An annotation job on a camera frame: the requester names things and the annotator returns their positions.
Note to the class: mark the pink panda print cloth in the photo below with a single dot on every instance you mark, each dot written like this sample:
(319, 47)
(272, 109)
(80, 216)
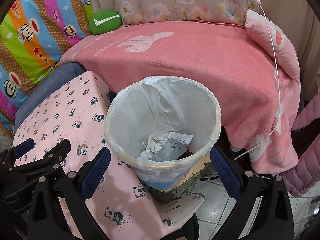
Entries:
(50, 120)

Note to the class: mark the white glove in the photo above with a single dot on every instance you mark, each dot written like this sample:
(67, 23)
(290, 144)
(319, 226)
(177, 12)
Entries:
(150, 150)

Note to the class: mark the striped monkey print quilt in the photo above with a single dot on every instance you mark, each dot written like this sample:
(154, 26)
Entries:
(37, 30)

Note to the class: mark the small pink pillow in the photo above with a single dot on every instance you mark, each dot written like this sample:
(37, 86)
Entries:
(272, 35)

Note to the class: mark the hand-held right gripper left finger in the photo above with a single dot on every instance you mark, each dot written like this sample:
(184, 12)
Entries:
(96, 175)

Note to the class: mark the blue-grey cushion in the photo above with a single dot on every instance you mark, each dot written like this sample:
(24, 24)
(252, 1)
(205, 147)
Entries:
(57, 77)

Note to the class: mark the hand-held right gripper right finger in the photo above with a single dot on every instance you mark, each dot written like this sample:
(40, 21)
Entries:
(225, 172)

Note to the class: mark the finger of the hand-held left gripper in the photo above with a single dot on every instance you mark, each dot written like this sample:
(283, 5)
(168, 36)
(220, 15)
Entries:
(23, 145)
(60, 150)

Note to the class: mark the small white paper slip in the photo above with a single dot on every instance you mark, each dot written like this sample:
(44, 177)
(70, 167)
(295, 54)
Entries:
(180, 137)

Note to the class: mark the green plush cushion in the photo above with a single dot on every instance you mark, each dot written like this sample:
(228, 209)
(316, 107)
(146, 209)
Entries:
(105, 22)

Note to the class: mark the pink down jacket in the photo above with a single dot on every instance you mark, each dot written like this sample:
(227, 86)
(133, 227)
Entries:
(305, 155)

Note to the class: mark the pink fleece blanket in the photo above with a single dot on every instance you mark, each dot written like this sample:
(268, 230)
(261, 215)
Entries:
(187, 60)

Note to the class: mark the white bag-lined trash bin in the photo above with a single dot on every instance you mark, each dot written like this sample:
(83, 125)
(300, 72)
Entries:
(125, 110)

